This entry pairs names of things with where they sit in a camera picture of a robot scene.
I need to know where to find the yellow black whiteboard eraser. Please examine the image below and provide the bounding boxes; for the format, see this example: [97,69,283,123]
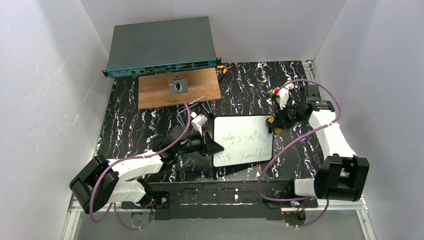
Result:
[265,117,282,135]

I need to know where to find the white whiteboard black frame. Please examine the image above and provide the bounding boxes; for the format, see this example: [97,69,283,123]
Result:
[213,115,274,168]

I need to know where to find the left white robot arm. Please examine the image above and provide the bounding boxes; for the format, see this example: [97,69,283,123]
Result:
[69,126,225,214]

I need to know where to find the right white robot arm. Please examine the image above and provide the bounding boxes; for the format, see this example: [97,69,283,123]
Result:
[266,83,370,202]

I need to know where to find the green white marker tool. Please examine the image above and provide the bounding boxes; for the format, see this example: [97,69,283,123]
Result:
[269,83,294,100]

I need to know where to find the brown wooden board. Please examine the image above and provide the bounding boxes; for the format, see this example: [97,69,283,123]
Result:
[138,68,222,110]

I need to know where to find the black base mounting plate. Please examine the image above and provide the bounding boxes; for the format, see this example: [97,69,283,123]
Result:
[121,179,299,221]

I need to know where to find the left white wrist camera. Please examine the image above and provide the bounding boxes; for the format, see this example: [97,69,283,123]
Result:
[190,112,207,135]

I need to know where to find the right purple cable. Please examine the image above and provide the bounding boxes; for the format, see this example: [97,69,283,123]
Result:
[256,79,342,229]

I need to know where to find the purple cable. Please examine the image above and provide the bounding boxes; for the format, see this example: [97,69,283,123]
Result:
[256,79,342,229]
[89,102,193,231]

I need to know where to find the grey metal stand bracket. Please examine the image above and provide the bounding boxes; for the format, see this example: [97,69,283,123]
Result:
[165,72,189,95]

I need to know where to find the orange handled pliers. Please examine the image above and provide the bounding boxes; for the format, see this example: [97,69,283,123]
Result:
[217,63,232,81]

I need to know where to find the grey network switch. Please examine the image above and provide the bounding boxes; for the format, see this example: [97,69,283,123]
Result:
[103,16,221,78]

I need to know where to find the aluminium rail frame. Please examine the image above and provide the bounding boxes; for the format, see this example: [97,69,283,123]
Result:
[69,80,370,228]

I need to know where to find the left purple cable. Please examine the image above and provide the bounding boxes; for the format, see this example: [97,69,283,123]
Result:
[89,102,193,231]

